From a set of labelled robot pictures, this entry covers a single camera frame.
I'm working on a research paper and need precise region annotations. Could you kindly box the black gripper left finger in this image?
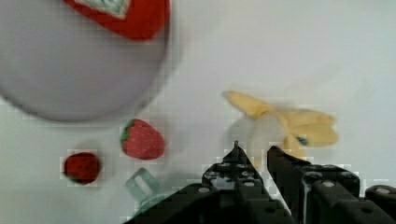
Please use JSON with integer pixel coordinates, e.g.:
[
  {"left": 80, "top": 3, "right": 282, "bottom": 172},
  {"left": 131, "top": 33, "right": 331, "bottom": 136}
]
[{"left": 202, "top": 141, "right": 263, "bottom": 190}]

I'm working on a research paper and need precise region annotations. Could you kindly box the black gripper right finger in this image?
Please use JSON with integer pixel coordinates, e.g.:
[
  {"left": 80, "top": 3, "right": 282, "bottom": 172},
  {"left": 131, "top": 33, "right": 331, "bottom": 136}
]
[{"left": 267, "top": 147, "right": 361, "bottom": 224}]

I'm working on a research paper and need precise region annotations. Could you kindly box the peeled yellow toy banana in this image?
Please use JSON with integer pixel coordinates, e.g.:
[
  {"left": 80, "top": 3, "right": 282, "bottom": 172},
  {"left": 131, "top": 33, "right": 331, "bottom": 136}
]
[{"left": 224, "top": 91, "right": 338, "bottom": 167}]

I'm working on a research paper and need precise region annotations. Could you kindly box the light red toy strawberry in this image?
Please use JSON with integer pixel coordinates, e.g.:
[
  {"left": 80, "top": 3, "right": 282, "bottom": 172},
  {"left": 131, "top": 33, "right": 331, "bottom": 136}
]
[{"left": 120, "top": 119, "right": 165, "bottom": 161}]

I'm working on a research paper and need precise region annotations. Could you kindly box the dark red toy strawberry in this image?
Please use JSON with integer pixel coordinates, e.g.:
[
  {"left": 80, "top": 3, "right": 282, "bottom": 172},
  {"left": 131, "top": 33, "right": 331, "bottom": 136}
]
[{"left": 64, "top": 152, "right": 101, "bottom": 185}]

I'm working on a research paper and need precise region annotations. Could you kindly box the red ketchup bottle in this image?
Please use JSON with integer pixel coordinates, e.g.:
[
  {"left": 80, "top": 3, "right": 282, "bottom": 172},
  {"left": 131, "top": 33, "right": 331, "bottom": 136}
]
[{"left": 64, "top": 0, "right": 170, "bottom": 41}]

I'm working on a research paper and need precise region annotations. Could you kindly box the grey round plate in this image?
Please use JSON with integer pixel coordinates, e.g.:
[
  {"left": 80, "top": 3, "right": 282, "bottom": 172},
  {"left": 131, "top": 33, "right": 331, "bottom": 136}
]
[{"left": 1, "top": 0, "right": 170, "bottom": 122}]

